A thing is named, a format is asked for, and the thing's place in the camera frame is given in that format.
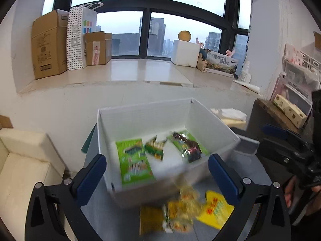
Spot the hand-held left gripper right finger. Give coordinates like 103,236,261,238
208,154,293,241

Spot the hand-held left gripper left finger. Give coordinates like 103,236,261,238
25,153,107,241

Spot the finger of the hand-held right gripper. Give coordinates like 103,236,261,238
256,142,309,171
262,124,314,153

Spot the bright yellow snack packet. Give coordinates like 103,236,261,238
196,190,235,229

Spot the pale yellow green snack packet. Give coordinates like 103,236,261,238
163,184,203,233

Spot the dark yellow snack packet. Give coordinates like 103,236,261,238
139,206,166,236

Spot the white storage box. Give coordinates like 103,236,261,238
97,98,242,207

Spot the person's right hand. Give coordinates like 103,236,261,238
284,176,321,207

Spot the dark brown side cabinet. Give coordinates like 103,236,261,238
247,98,305,146

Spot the cream tissue pack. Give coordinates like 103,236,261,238
273,94,291,111
286,104,308,128

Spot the dark green folder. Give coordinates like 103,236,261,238
81,124,98,153

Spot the cream flat packet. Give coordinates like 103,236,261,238
221,118,247,130

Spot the white plastic bag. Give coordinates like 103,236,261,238
211,108,247,121

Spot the large green snack packet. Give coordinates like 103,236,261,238
115,139,155,187

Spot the green and dark snack packet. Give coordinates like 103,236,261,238
169,130,210,163

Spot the flat white packet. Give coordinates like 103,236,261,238
233,80,260,93

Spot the clear plastic drawer unit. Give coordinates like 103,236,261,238
269,44,321,121

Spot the white plastic bottle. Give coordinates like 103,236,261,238
240,61,252,84

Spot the cream sofa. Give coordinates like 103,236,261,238
0,128,66,241

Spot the small green yellow snack packet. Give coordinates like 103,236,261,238
144,135,168,161

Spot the pink patterned packet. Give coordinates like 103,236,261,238
283,43,305,66

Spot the flat printed landscape box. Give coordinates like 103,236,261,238
204,51,239,78

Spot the small brown box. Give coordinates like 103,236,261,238
197,53,208,73

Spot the brown cardboard scrap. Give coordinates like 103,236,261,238
313,31,321,52

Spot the brown cardboard piece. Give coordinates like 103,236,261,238
0,115,13,130

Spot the white foam box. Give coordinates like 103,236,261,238
171,40,201,68

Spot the small open cardboard box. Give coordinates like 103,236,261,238
84,31,112,66

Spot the yellow pomelo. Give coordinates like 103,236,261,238
178,30,191,42

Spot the polka dot paper bag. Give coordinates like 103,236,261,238
66,5,87,71

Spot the tall cardboard box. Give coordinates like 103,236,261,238
31,9,69,80

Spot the white bag with coloured squares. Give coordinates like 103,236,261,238
80,2,104,34

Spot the black window frame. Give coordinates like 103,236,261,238
41,0,251,63

